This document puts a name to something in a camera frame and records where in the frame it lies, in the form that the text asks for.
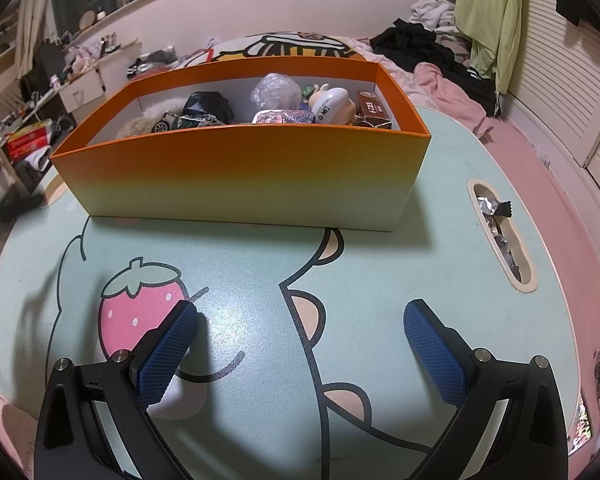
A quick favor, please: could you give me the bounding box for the blue tin box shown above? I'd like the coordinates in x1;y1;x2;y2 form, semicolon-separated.
252;108;316;125

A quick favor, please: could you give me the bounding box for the beige curtain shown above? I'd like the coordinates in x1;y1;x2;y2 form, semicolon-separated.
15;0;53;81

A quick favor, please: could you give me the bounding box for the orange cardboard box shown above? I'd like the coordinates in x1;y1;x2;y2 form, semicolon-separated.
50;56;432;233

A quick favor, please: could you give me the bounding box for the white cartoon figurine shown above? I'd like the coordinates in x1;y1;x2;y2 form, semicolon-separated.
307;84;357;126

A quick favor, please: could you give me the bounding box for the red carton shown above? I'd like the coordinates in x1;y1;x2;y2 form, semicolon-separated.
6;120;56;161

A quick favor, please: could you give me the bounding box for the pile of foil wrappers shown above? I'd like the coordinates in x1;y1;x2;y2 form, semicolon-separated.
480;187;528;283

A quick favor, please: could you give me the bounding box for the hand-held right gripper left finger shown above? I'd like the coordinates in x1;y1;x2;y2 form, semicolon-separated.
34;300;201;480

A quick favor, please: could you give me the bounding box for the bubble wrap ball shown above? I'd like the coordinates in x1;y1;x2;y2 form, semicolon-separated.
250;73;303;111

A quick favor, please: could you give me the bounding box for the white clothes pile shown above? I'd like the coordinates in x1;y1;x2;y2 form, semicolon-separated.
410;0;458;31

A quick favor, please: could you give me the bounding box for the colourful packet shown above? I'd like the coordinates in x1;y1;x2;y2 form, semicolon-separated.
570;392;595;456

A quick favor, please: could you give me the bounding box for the cartoon printed desktop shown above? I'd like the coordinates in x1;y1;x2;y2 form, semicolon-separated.
0;105;583;480

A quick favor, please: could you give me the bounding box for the brown packet box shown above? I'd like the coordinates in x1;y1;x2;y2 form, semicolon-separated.
354;89;393;130

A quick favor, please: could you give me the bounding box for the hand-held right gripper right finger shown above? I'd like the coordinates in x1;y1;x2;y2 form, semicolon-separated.
402;298;568;480

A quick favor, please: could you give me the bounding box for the pink bed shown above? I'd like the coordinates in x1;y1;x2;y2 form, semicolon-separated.
415;60;600;461

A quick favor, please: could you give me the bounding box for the white louvered door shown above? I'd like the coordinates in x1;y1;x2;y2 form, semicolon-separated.
505;0;600;201

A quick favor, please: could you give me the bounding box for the cartoon printed cushion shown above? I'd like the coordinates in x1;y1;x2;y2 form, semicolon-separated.
175;31;376;68

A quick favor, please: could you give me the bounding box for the black clothes pile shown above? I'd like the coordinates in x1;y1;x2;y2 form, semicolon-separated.
370;17;501;117

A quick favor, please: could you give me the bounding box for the green hanging garment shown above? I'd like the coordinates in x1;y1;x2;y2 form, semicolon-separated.
454;0;523;95

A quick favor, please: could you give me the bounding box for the black lace-trimmed cloth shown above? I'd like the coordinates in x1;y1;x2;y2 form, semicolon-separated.
182;91;236;123

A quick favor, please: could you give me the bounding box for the white cluttered desk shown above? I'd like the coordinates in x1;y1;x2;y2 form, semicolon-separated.
17;37;143;126

